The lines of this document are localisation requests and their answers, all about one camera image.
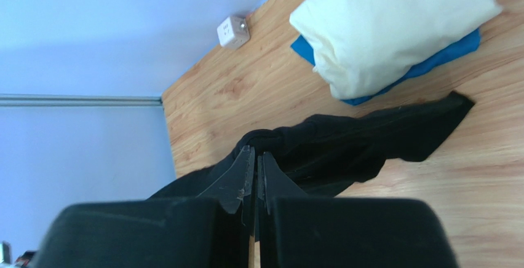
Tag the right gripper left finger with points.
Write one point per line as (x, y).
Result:
(212, 229)

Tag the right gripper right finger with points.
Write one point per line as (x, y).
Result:
(300, 230)

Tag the black t shirt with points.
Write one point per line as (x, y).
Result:
(324, 154)

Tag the blue folded t shirt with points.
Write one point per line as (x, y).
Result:
(468, 44)

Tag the small beige cube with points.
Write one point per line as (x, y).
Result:
(233, 32)

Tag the cream folded t shirt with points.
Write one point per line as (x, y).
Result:
(362, 46)

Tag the aluminium frame rail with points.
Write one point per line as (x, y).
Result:
(19, 100)

